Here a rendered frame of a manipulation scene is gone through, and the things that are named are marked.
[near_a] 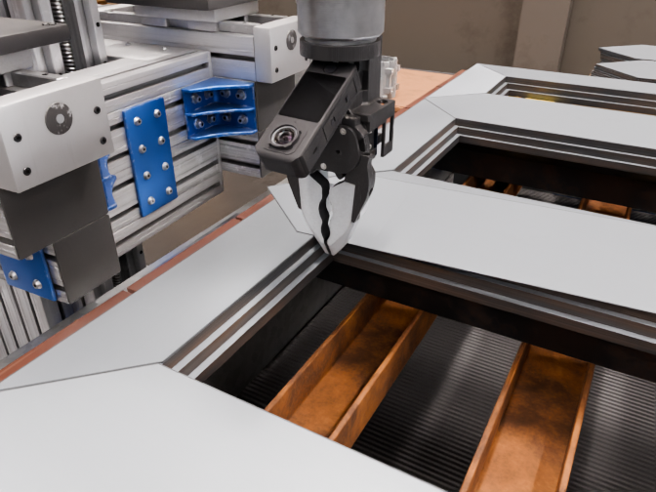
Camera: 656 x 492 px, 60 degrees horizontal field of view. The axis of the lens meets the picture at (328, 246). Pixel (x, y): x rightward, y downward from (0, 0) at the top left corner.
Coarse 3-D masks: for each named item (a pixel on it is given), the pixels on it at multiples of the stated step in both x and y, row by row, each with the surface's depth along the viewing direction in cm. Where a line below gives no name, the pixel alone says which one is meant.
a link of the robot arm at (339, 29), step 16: (304, 0) 47; (320, 0) 46; (336, 0) 45; (352, 0) 45; (368, 0) 46; (384, 0) 48; (304, 16) 47; (320, 16) 46; (336, 16) 46; (352, 16) 46; (368, 16) 46; (384, 16) 49; (304, 32) 48; (320, 32) 47; (336, 32) 46; (352, 32) 47; (368, 32) 47
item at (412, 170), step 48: (528, 96) 121; (576, 96) 117; (624, 96) 114; (432, 144) 90; (480, 144) 96; (528, 144) 93; (576, 144) 90; (624, 144) 87; (480, 192) 72; (288, 288) 58; (432, 288) 59; (480, 288) 57; (528, 288) 56; (240, 336) 51; (624, 336) 51
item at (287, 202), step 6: (330, 180) 75; (336, 180) 75; (342, 180) 75; (288, 192) 71; (282, 198) 70; (288, 198) 70; (294, 198) 70; (282, 204) 69; (288, 204) 69; (294, 204) 69; (282, 210) 67; (288, 210) 67; (294, 210) 67; (300, 210) 67; (288, 216) 66; (294, 216) 66; (300, 216) 66; (294, 222) 65; (300, 222) 65; (306, 222) 65; (300, 228) 63
